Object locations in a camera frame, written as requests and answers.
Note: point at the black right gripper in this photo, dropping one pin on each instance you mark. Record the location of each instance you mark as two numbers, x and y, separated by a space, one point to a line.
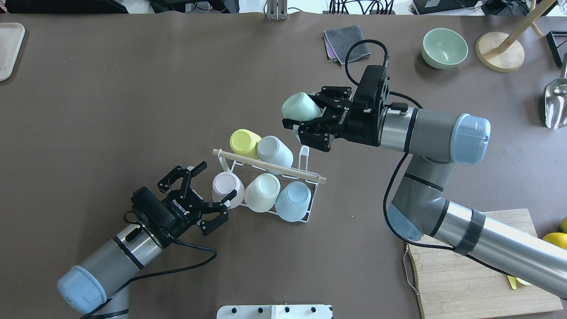
357 126

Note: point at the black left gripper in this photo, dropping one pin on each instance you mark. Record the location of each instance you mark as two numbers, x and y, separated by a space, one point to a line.
176 215

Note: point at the green plastic cup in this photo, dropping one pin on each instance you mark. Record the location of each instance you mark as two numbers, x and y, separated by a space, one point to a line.
299 107

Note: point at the pink plastic cup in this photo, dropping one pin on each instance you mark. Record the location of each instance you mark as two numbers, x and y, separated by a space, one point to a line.
224 183

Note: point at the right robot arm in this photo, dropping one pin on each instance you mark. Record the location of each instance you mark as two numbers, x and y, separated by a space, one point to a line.
444 189

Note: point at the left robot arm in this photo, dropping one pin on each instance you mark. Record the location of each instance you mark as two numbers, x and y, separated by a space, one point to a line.
97 287

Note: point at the grey plastic cup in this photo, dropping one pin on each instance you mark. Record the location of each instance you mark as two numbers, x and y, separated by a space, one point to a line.
271 149

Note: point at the white plastic cup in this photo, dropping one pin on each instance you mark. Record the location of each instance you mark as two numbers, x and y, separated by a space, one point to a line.
262 192

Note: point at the yellow plastic cup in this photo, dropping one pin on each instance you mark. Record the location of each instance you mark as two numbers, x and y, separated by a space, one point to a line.
244 142

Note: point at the blue plastic cup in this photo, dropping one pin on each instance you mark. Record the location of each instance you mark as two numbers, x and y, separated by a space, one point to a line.
293 202

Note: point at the pink folded cloth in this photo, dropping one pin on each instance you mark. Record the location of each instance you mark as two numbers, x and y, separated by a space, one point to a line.
330 52

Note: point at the grey folded cloth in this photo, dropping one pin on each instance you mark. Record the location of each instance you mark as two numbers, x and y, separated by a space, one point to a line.
342 39

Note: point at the green ceramic bowl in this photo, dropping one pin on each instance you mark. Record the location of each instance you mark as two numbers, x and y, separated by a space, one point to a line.
443 48

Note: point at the wooden mug tree stand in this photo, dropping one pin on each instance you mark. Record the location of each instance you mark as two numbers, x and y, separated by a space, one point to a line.
502 52

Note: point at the wooden cutting board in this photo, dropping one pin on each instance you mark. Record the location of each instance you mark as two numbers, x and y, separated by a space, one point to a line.
454 287

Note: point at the metal scoop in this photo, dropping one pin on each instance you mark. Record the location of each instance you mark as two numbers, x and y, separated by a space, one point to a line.
555 97

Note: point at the cream plastic tray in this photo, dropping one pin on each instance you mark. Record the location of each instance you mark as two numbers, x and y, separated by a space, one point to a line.
11 37

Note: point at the lemon slice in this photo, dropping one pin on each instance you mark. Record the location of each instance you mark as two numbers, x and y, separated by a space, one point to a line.
523 282

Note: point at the yellow lemon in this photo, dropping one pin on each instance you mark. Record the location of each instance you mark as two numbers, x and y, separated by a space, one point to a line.
557 238
563 225

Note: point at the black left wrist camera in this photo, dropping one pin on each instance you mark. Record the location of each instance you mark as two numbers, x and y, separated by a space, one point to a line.
155 216

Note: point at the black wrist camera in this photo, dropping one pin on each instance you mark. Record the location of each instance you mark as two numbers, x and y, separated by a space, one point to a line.
155 216
370 92

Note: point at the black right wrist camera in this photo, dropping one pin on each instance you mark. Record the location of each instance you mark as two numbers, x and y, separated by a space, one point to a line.
370 92

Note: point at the white wire cup holder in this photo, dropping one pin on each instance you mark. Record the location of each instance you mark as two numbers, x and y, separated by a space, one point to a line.
247 169

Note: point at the aluminium frame post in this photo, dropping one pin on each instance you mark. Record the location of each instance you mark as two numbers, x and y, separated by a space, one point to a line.
276 10

